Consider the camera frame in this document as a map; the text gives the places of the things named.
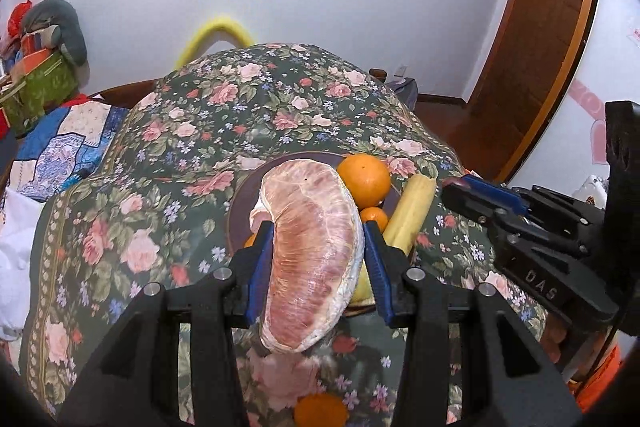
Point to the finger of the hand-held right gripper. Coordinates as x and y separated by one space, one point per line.
495 194
465 202

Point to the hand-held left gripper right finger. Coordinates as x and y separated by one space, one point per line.
377 272

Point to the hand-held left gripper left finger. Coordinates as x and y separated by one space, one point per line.
260 267

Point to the peeled banana piece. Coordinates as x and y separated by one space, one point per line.
410 212
362 289

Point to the large peeled pomelo segment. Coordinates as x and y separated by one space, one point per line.
310 257

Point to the purple plate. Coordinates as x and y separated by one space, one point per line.
240 212

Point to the grey bag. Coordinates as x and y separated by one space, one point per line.
402 92

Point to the orange with sticker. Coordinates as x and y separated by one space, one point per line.
320 412

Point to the floral tablecloth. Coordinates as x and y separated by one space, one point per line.
175 132

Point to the brown wooden door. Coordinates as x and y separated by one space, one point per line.
540 32

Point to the patchwork quilt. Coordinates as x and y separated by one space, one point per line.
65 142

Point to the white cloth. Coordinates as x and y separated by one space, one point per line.
15 247

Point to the yellow foam tube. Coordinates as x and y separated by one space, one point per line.
220 23

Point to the green storage box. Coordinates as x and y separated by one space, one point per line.
45 87

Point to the grey plush toy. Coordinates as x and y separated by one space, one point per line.
65 27

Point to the orange cardboard box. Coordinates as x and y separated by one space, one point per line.
37 52

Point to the red plastic bag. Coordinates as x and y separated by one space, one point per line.
17 14

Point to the wall outlet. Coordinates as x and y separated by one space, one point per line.
401 69

